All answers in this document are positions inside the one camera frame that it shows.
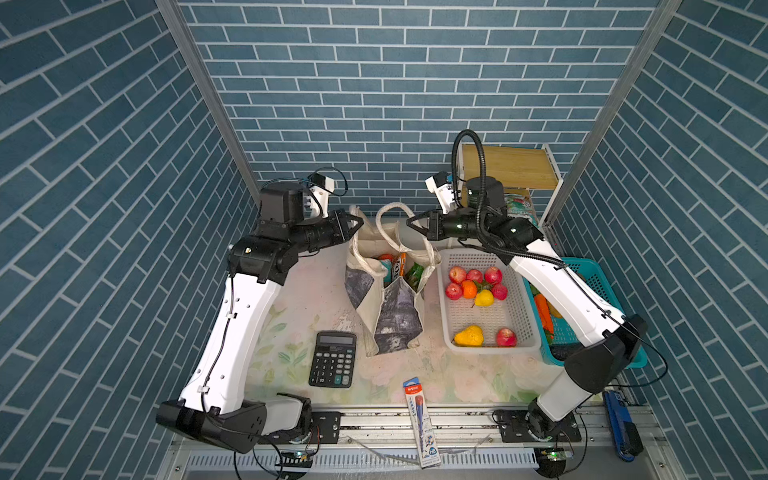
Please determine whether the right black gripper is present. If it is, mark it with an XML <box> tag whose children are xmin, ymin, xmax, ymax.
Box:
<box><xmin>407</xmin><ymin>208</ymin><xmax>488</xmax><ymax>243</ymax></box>

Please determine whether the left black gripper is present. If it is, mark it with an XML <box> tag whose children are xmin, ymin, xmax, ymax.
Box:
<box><xmin>287</xmin><ymin>208</ymin><xmax>364</xmax><ymax>256</ymax></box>

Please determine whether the orange Fox's candy bag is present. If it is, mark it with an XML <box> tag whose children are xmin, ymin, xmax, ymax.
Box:
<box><xmin>392</xmin><ymin>252</ymin><xmax>408</xmax><ymax>278</ymax></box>

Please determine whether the green yellow candy bag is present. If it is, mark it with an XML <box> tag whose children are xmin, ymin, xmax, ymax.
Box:
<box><xmin>404</xmin><ymin>263</ymin><xmax>424</xmax><ymax>291</ymax></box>

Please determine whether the green fox's candy bag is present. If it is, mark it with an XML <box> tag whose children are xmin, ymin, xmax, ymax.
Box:
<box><xmin>505</xmin><ymin>193</ymin><xmax>539</xmax><ymax>227</ymax></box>
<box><xmin>378</xmin><ymin>254</ymin><xmax>394</xmax><ymax>286</ymax></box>

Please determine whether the beige canvas tote bag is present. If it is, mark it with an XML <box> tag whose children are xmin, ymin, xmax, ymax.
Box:
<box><xmin>344</xmin><ymin>202</ymin><xmax>441</xmax><ymax>357</ymax></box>

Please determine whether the red apple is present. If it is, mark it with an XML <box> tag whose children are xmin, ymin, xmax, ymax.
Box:
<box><xmin>449</xmin><ymin>266</ymin><xmax>467</xmax><ymax>285</ymax></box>
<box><xmin>495</xmin><ymin>328</ymin><xmax>517</xmax><ymax>348</ymax></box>
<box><xmin>484</xmin><ymin>267</ymin><xmax>503</xmax><ymax>285</ymax></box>
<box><xmin>445</xmin><ymin>282</ymin><xmax>463</xmax><ymax>301</ymax></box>
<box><xmin>491</xmin><ymin>283</ymin><xmax>508</xmax><ymax>301</ymax></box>

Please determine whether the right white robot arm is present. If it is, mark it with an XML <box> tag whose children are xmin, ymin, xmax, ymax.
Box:
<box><xmin>406</xmin><ymin>207</ymin><xmax>647</xmax><ymax>440</ymax></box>

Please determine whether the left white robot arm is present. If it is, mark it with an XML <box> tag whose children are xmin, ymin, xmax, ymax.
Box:
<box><xmin>155</xmin><ymin>210</ymin><xmax>364</xmax><ymax>453</ymax></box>

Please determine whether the red apple centre low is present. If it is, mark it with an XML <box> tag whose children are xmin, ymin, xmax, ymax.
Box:
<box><xmin>466</xmin><ymin>269</ymin><xmax>484</xmax><ymax>283</ymax></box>

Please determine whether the small orange tangerine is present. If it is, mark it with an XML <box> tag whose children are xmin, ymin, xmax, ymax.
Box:
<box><xmin>461</xmin><ymin>280</ymin><xmax>478</xmax><ymax>300</ymax></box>

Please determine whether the yellow lemon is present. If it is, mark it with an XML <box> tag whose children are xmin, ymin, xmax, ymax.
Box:
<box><xmin>474</xmin><ymin>290</ymin><xmax>495</xmax><ymax>307</ymax></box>

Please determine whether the white plastic fruit basket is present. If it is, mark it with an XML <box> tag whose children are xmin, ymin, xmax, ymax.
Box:
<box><xmin>437</xmin><ymin>248</ymin><xmax>542</xmax><ymax>355</ymax></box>

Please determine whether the yellow pear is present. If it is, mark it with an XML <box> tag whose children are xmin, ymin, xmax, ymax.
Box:
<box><xmin>453</xmin><ymin>325</ymin><xmax>485</xmax><ymax>348</ymax></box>

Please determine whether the orange carrot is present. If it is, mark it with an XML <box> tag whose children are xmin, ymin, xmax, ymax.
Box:
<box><xmin>534</xmin><ymin>293</ymin><xmax>554</xmax><ymax>338</ymax></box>

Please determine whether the black desk calculator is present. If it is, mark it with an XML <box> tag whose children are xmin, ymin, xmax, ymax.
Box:
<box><xmin>308</xmin><ymin>330</ymin><xmax>357</xmax><ymax>389</ymax></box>

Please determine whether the packaged pen blister pack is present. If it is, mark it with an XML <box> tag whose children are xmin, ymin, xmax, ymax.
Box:
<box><xmin>403</xmin><ymin>377</ymin><xmax>442</xmax><ymax>469</ymax></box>

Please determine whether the blue utility knife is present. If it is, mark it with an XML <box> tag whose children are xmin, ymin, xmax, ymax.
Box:
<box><xmin>603</xmin><ymin>391</ymin><xmax>644</xmax><ymax>462</ymax></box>

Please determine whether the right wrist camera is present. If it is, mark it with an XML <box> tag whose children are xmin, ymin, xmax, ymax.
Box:
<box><xmin>425</xmin><ymin>172</ymin><xmax>457</xmax><ymax>214</ymax></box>

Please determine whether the white wire shelf rack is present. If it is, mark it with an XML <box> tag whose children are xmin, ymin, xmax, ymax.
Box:
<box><xmin>451</xmin><ymin>138</ymin><xmax>563</xmax><ymax>230</ymax></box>

